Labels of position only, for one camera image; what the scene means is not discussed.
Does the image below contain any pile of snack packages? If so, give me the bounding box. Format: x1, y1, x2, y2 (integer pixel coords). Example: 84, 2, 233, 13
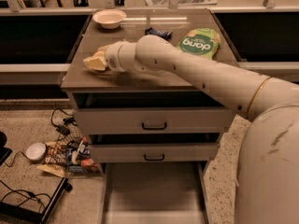
37, 137, 101, 177

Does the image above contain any black floor cable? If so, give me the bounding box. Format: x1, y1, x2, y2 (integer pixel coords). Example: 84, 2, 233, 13
0, 150, 52, 213

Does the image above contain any grey open bottom drawer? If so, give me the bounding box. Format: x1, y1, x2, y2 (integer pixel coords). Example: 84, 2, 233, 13
99, 161, 211, 224

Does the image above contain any grey drawer cabinet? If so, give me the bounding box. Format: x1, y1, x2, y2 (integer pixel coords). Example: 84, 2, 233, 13
60, 8, 250, 173

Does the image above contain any dark blue snack bar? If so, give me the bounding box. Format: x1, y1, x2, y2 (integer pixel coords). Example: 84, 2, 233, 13
145, 27, 172, 40

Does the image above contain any grey top drawer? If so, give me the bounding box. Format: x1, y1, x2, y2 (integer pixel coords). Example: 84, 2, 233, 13
74, 107, 235, 135

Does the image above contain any white bowl on floor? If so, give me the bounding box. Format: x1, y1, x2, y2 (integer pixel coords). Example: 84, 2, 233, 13
25, 143, 47, 161

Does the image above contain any black metal stand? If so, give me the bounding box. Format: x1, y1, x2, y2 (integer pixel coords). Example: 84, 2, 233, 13
0, 177, 73, 224

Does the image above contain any black power adapter cable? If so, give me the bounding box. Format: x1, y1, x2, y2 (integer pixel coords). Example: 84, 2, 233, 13
50, 108, 78, 137

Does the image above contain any grey middle drawer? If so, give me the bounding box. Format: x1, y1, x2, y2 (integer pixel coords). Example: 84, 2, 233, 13
89, 143, 219, 163

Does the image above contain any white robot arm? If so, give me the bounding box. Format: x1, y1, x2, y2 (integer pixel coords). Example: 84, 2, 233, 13
94, 35, 299, 224

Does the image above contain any white bowl on counter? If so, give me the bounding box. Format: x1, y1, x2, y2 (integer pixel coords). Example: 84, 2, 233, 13
93, 9, 126, 30

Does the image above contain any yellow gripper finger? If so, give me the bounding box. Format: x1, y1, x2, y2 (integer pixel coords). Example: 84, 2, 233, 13
83, 57, 107, 71
94, 46, 107, 56

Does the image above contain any green dang chips bag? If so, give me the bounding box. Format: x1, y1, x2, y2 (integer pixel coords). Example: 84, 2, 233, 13
177, 28, 221, 59

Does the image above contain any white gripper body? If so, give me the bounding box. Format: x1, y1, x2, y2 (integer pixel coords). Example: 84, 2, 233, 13
105, 42, 125, 72

